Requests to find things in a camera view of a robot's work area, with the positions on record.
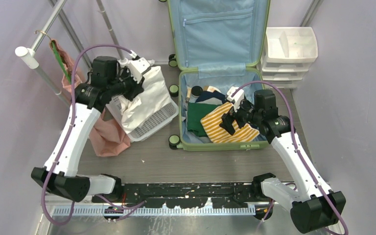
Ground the black round jar lid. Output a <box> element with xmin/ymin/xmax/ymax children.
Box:
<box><xmin>191</xmin><ymin>86</ymin><xmax>203</xmax><ymax>97</ymax></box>

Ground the white plastic drawer organizer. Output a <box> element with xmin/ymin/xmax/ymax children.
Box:
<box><xmin>258</xmin><ymin>27</ymin><xmax>318</xmax><ymax>89</ymax></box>

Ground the yellow white striped garment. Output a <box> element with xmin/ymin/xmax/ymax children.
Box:
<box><xmin>200</xmin><ymin>102</ymin><xmax>260</xmax><ymax>144</ymax></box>

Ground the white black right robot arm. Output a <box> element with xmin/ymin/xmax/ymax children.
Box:
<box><xmin>220</xmin><ymin>87</ymin><xmax>346</xmax><ymax>234</ymax></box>

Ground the white perforated plastic basket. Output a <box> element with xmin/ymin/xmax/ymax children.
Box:
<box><xmin>106</xmin><ymin>96</ymin><xmax>179</xmax><ymax>142</ymax></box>

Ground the navy blue folded garment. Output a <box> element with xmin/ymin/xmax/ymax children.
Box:
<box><xmin>195</xmin><ymin>91</ymin><xmax>226</xmax><ymax>105</ymax></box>

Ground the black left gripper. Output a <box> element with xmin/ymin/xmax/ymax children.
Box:
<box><xmin>108</xmin><ymin>66</ymin><xmax>144</xmax><ymax>101</ymax></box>

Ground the white and silver clothes rack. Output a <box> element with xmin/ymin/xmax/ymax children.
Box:
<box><xmin>14</xmin><ymin>0</ymin><xmax>117</xmax><ymax>108</ymax></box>

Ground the pink cloth garment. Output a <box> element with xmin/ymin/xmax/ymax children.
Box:
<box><xmin>53</xmin><ymin>39</ymin><xmax>131</xmax><ymax>157</ymax></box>

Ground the dark green folded garment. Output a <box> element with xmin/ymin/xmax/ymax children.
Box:
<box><xmin>187</xmin><ymin>103</ymin><xmax>220</xmax><ymax>137</ymax></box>

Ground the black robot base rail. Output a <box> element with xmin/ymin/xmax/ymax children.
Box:
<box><xmin>92</xmin><ymin>182</ymin><xmax>273</xmax><ymax>219</ymax></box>

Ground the green ribbed hard-shell suitcase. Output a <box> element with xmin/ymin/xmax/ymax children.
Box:
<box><xmin>167</xmin><ymin>0</ymin><xmax>270</xmax><ymax>151</ymax></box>

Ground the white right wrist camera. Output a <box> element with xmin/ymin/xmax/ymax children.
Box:
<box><xmin>226</xmin><ymin>86</ymin><xmax>245</xmax><ymax>112</ymax></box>

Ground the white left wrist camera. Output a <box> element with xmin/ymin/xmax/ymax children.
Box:
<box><xmin>118</xmin><ymin>50</ymin><xmax>152</xmax><ymax>84</ymax></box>

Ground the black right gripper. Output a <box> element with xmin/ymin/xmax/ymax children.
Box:
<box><xmin>220</xmin><ymin>97</ymin><xmax>262</xmax><ymax>135</ymax></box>

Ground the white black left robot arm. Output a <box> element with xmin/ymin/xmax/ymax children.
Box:
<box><xmin>31</xmin><ymin>56</ymin><xmax>141</xmax><ymax>203</ymax></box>

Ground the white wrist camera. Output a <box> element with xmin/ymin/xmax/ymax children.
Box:
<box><xmin>118</xmin><ymin>50</ymin><xmax>152</xmax><ymax>84</ymax></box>
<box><xmin>226</xmin><ymin>86</ymin><xmax>245</xmax><ymax>112</ymax></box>

